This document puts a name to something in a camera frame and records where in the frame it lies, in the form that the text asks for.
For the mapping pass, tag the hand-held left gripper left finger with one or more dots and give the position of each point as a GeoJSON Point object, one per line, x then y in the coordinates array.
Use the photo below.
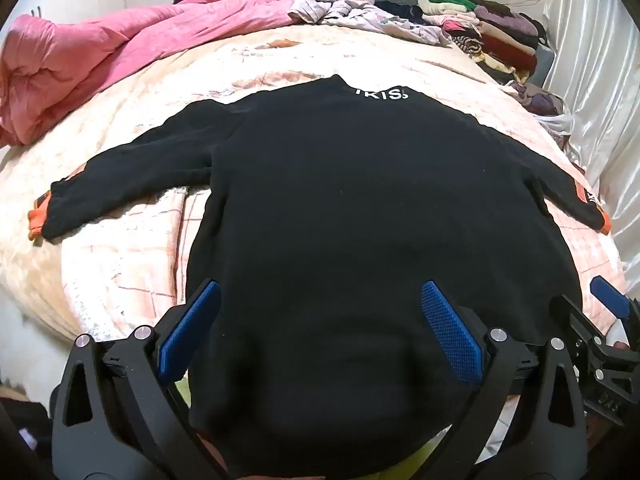
{"type": "Point", "coordinates": [191, 324]}

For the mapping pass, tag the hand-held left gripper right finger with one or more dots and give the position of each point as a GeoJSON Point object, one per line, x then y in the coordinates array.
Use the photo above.
{"type": "Point", "coordinates": [452, 330]}

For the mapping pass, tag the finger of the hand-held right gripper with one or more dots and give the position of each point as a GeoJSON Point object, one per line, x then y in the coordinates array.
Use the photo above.
{"type": "Point", "coordinates": [575, 320]}
{"type": "Point", "coordinates": [608, 298]}

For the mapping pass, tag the black sweater with orange cuffs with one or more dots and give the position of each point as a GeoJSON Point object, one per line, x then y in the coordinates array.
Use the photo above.
{"type": "Point", "coordinates": [350, 210]}

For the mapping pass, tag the white plastic bag of clothes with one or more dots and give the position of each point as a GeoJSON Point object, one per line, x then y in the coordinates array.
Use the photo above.
{"type": "Point", "coordinates": [547, 107]}

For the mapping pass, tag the stack of folded clothes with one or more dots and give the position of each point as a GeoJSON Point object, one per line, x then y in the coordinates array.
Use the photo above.
{"type": "Point", "coordinates": [495, 30]}

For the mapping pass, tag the white satin curtain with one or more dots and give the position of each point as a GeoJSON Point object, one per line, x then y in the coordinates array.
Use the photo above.
{"type": "Point", "coordinates": [595, 85]}

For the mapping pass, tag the grey-blue panel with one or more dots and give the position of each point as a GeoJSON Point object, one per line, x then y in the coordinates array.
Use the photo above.
{"type": "Point", "coordinates": [546, 62]}

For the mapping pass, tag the pink quilt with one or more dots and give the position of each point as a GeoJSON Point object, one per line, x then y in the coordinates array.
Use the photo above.
{"type": "Point", "coordinates": [125, 50]}

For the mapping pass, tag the dark navy garment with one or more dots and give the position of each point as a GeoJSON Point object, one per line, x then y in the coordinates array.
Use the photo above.
{"type": "Point", "coordinates": [400, 11]}

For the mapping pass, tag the lilac printed garment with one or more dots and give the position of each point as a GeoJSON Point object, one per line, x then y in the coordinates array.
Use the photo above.
{"type": "Point", "coordinates": [360, 17]}

